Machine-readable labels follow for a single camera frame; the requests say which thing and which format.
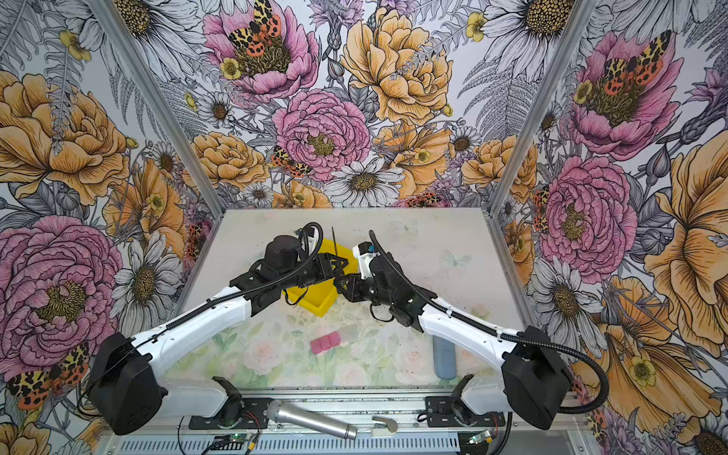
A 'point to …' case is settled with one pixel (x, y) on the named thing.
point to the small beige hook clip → (391, 424)
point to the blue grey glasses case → (445, 358)
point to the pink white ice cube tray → (324, 342)
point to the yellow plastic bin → (319, 297)
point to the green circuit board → (238, 437)
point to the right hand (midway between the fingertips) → (337, 289)
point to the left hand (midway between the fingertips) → (344, 271)
